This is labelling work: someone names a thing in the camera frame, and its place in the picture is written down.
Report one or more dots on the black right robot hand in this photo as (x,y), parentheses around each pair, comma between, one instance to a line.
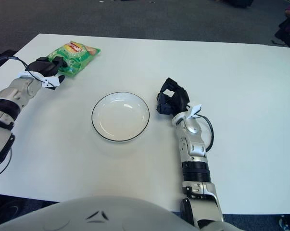
(180,98)

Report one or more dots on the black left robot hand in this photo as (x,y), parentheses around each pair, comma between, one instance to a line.
(45,68)

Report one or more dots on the green chips snack bag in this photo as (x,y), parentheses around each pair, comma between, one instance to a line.
(77,55)

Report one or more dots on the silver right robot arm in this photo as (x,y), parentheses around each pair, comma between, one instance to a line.
(194,149)

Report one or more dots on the white plate black rim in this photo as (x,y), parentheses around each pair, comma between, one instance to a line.
(120,118)

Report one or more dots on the black backpack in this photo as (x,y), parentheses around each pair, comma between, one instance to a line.
(5,54)

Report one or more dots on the black box on floor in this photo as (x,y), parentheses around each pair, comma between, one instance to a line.
(237,3)

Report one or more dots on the black bag beside person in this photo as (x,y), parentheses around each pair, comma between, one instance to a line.
(285,31)

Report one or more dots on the grey robot torso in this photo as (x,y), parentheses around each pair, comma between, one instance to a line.
(99,216)

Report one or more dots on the chair caster wheel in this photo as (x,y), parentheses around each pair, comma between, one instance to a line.
(287,222)

